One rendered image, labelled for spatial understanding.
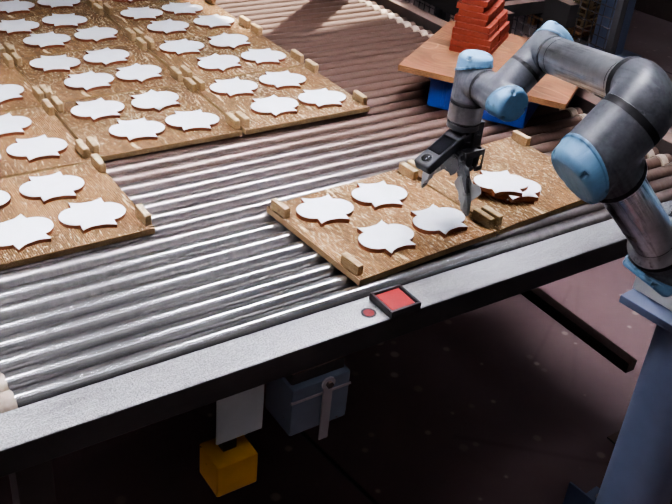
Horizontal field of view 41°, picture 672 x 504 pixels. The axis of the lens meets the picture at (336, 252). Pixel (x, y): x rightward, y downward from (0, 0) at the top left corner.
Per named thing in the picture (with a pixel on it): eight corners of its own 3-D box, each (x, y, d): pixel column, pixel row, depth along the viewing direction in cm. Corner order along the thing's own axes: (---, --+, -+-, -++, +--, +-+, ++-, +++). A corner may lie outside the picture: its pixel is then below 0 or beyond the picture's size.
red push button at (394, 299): (415, 308, 184) (416, 302, 183) (391, 316, 181) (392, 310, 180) (397, 292, 188) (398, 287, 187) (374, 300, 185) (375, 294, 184)
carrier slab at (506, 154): (609, 194, 233) (610, 189, 232) (498, 235, 210) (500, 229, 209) (510, 141, 255) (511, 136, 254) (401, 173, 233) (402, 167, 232)
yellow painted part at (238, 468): (257, 482, 180) (262, 392, 167) (216, 498, 175) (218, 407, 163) (238, 456, 185) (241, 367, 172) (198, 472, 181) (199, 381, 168)
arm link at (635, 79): (685, 51, 141) (536, 8, 184) (634, 102, 142) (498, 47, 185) (720, 100, 146) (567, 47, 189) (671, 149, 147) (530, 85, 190)
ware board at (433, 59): (596, 58, 291) (597, 52, 290) (564, 110, 251) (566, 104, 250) (449, 25, 306) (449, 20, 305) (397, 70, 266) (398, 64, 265)
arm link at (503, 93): (531, 68, 178) (500, 49, 186) (491, 110, 179) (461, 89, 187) (548, 92, 183) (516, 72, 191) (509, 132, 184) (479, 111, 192)
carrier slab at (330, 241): (496, 236, 210) (497, 230, 209) (359, 286, 188) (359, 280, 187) (399, 173, 233) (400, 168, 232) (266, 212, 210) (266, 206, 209)
